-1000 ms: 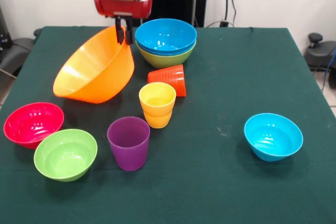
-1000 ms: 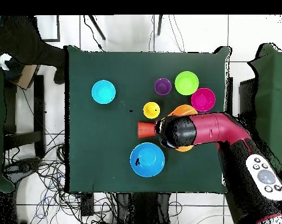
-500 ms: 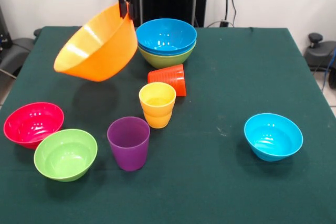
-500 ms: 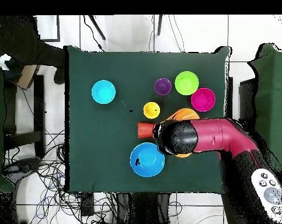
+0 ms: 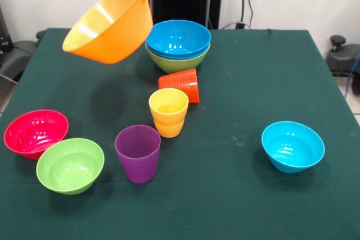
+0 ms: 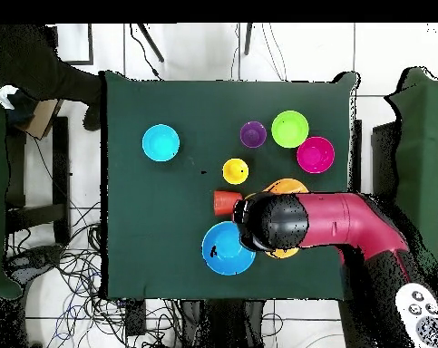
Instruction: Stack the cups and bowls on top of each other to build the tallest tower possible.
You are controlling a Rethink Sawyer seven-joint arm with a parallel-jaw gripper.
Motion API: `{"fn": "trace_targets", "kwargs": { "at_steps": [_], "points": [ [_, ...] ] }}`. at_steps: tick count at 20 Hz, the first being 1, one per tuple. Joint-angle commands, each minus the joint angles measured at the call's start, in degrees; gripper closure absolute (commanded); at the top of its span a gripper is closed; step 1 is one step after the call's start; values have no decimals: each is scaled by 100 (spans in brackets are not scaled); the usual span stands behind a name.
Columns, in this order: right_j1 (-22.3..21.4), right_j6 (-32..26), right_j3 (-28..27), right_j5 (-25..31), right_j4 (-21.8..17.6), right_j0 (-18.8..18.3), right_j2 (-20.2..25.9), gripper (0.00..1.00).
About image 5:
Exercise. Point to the purple cup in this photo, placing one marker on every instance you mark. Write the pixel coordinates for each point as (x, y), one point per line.
(137, 161)

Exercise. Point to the small green bowl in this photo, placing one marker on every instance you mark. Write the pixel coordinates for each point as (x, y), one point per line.
(70, 167)

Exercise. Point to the small light blue bowl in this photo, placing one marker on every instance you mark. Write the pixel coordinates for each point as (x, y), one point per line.
(292, 144)

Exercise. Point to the large orange bowl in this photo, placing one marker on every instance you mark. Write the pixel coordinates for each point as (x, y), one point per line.
(112, 40)

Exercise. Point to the dark green tablecloth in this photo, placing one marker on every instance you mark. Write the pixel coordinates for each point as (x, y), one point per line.
(180, 217)

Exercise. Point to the small pink bowl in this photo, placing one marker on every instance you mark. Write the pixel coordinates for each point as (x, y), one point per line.
(31, 127)

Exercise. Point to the red cup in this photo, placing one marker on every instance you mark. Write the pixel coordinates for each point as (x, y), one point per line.
(177, 82)

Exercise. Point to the dark grey pedestal foot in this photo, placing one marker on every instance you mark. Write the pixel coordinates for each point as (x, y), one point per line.
(341, 57)
(17, 54)

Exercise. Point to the large green bowl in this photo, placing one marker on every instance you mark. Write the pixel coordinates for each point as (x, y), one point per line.
(177, 67)

